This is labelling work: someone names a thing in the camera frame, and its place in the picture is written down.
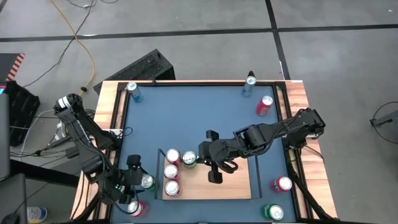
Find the green Sprite can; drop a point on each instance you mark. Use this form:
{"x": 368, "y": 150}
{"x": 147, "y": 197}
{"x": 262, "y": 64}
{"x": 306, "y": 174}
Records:
{"x": 189, "y": 157}
{"x": 147, "y": 182}
{"x": 275, "y": 212}

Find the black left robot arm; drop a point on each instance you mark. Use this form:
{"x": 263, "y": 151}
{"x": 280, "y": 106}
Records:
{"x": 90, "y": 155}

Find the black plastic crate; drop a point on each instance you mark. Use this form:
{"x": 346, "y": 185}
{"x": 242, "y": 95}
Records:
{"x": 21, "y": 115}

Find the blue table mat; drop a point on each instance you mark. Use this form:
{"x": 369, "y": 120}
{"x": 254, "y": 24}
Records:
{"x": 186, "y": 124}

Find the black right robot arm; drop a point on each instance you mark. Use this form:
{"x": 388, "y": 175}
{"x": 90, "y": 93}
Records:
{"x": 280, "y": 127}

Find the black table border frame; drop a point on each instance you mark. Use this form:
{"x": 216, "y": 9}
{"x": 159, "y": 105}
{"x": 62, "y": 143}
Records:
{"x": 192, "y": 83}

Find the white plastic container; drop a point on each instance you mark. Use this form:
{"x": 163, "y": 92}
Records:
{"x": 35, "y": 214}

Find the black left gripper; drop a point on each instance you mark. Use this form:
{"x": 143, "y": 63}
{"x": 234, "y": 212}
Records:
{"x": 129, "y": 182}

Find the grey cabinet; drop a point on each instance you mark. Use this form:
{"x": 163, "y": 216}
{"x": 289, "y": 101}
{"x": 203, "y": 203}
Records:
{"x": 3, "y": 137}

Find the black perforated computer box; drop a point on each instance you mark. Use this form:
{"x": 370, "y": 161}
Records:
{"x": 140, "y": 67}

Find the light blue slim can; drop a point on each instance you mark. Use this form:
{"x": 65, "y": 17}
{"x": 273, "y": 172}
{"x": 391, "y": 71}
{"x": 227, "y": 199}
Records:
{"x": 248, "y": 87}
{"x": 136, "y": 95}

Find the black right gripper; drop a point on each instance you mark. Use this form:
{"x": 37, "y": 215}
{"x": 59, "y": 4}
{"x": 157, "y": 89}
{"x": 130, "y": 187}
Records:
{"x": 222, "y": 152}

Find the red Coca-Cola can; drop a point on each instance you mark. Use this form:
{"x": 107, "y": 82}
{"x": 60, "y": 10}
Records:
{"x": 173, "y": 155}
{"x": 171, "y": 171}
{"x": 172, "y": 187}

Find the red soda can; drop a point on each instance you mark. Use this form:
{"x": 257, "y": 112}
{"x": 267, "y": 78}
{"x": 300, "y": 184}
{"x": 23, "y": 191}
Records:
{"x": 283, "y": 183}
{"x": 140, "y": 210}
{"x": 262, "y": 109}

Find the silver corner bracket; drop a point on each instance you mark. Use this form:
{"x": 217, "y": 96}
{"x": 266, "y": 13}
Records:
{"x": 284, "y": 132}

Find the black floor bar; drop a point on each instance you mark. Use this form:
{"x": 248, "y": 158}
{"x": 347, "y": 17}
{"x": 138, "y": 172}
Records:
{"x": 43, "y": 174}

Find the wooden shelf with black frame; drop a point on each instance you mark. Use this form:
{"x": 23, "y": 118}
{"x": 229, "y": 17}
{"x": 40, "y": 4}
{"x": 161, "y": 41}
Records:
{"x": 217, "y": 189}

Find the orange black striped board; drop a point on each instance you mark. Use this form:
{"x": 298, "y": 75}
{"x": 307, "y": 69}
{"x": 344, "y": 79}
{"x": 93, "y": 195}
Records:
{"x": 15, "y": 67}

